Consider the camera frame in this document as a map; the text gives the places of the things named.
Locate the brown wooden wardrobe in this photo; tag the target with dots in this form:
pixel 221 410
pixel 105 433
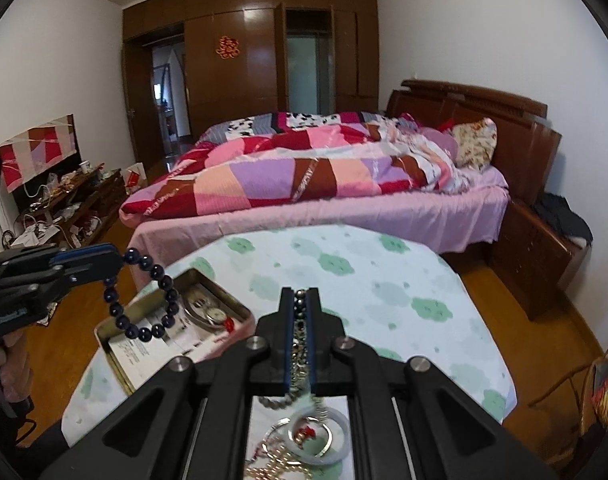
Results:
pixel 244 70

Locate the white and red bag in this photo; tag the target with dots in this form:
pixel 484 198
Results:
pixel 135 179

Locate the pink bed sheet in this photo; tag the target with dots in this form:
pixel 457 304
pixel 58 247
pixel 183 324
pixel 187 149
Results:
pixel 384 220

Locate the red paper cutout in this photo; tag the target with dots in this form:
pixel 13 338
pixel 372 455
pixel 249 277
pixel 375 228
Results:
pixel 227 47

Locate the silver wristwatch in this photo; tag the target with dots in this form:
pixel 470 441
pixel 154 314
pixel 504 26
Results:
pixel 215 314

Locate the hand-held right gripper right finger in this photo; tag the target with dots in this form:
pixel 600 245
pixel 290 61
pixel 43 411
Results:
pixel 312 360

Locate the wicker chair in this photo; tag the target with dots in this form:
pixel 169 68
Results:
pixel 579 390

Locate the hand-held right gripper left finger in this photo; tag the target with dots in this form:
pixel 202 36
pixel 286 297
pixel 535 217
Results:
pixel 287 360

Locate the white cup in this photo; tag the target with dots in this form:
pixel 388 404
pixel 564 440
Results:
pixel 85 167

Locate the wooden bed frame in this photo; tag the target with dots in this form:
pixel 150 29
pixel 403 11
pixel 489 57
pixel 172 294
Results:
pixel 514 130

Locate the wooden television stand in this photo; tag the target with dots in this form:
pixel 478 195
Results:
pixel 99 200

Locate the cloud print tablecloth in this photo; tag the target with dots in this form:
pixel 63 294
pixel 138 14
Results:
pixel 364 285

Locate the wooden nightstand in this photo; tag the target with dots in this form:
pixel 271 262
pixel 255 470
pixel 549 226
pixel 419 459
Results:
pixel 529 260

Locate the white jade bangle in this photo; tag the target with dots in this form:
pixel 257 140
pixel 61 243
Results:
pixel 341 435

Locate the floral pillow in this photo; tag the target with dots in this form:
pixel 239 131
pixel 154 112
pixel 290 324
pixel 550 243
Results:
pixel 476 142

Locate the white paper cards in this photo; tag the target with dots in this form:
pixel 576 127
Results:
pixel 134 347

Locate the wooden door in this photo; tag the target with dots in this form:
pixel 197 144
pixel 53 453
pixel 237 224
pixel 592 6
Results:
pixel 134 100

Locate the dark clothing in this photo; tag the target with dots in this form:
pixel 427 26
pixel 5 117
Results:
pixel 564 220

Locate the pink tin box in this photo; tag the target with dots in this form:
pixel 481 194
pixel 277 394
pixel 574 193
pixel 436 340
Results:
pixel 219 347

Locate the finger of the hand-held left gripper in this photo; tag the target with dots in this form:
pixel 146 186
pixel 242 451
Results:
pixel 69 282
pixel 89 254

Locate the person's left hand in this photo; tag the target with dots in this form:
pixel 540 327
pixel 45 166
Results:
pixel 9 365

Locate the cloth covered television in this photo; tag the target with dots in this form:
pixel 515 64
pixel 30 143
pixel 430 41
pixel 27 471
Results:
pixel 36 152

